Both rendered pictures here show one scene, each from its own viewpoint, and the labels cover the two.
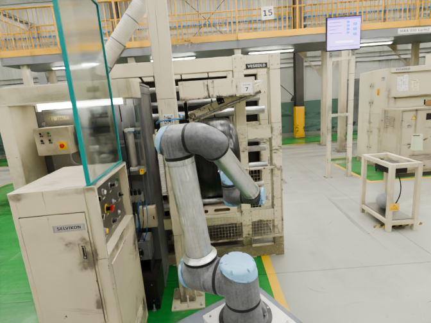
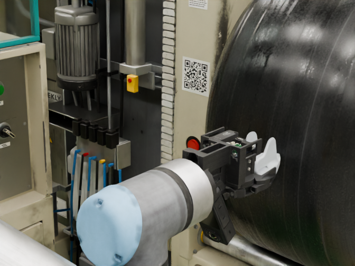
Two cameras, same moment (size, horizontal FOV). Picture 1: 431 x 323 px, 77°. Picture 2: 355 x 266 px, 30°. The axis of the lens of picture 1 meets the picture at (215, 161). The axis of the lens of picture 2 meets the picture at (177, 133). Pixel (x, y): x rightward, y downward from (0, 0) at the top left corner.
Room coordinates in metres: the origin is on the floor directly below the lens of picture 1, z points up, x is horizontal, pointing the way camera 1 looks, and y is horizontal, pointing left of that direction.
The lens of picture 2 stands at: (0.94, -0.61, 1.61)
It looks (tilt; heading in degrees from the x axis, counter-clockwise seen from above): 21 degrees down; 44
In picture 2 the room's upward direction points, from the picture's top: 1 degrees clockwise
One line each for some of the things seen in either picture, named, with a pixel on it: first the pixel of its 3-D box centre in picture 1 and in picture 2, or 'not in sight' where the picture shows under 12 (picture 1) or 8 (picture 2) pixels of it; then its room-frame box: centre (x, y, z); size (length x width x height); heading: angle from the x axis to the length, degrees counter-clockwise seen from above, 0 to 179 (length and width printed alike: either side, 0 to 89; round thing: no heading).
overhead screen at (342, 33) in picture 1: (342, 33); not in sight; (5.05, -2.38, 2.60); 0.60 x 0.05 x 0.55; 90
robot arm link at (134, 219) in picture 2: (228, 174); (133, 218); (1.43, -0.06, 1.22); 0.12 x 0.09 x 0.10; 3
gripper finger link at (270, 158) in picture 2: not in sight; (269, 155); (1.70, -0.07, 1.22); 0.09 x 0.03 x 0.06; 3
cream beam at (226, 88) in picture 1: (216, 89); not in sight; (2.34, -0.05, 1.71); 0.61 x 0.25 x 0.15; 93
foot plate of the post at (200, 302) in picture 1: (188, 296); not in sight; (2.01, 0.31, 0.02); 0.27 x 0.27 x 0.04; 3
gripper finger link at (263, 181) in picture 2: not in sight; (254, 178); (1.66, -0.08, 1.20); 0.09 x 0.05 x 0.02; 3
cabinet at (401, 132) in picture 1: (412, 140); not in sight; (5.01, -3.73, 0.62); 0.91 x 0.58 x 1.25; 90
